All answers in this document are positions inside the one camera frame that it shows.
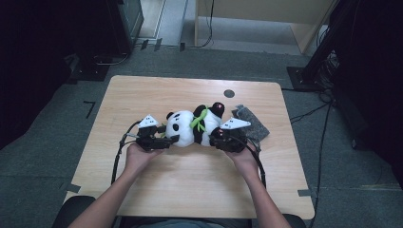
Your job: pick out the grey fluffy cloth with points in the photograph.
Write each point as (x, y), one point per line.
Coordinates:
(256, 126)

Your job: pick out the light wooden desk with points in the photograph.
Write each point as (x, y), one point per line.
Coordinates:
(253, 9)

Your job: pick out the grey floor tape strip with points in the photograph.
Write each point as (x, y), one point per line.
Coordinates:
(72, 188)
(304, 192)

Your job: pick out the black monitor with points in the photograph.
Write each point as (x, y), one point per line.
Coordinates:
(126, 22)

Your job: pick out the person's right hand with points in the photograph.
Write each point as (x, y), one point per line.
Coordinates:
(248, 161)

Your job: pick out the person's left hand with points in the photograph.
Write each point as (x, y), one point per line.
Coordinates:
(136, 160)

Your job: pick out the dark curtain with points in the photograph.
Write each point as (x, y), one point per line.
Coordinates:
(374, 79)
(31, 63)

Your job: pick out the panda plush toy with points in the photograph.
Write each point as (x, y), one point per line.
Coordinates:
(183, 129)

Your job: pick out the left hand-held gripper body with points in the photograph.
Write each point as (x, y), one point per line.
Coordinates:
(152, 142)

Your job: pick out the black metal stand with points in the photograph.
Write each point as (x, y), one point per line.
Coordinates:
(320, 50)

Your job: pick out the black stand base plate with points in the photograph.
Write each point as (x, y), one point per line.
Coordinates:
(90, 71)

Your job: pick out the person's clothing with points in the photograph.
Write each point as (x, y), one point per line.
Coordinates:
(180, 224)

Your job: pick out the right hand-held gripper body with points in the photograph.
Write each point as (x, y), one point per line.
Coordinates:
(234, 142)

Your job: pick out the round dark table grommet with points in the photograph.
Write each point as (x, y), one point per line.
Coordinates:
(229, 93)

